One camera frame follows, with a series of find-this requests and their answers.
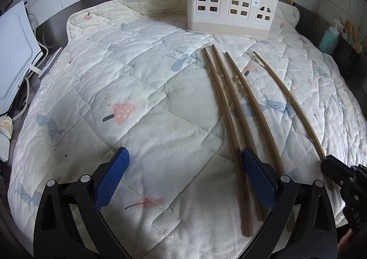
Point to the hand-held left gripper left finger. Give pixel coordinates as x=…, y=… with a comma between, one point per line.
x=111, y=178

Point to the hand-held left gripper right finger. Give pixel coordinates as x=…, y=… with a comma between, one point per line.
x=259, y=178

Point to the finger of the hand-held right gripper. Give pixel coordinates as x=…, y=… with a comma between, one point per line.
x=334, y=168
x=359, y=171

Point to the brown wooden chopstick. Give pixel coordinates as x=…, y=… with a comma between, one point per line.
x=252, y=104
x=300, y=117
x=242, y=198
x=226, y=86

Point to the cream plastic chopstick holder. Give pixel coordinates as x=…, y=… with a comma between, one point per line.
x=218, y=25

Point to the person's right hand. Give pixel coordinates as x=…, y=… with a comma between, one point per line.
x=344, y=241

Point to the white quilted printed mat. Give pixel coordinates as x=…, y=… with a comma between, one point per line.
x=143, y=75

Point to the black utensil pot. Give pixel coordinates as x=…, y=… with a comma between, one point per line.
x=349, y=58

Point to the wooden spoon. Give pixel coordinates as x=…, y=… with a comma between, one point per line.
x=357, y=47

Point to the teal pump bottle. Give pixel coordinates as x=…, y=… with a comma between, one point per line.
x=329, y=42

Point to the white cutting board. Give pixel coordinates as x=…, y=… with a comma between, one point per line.
x=14, y=52

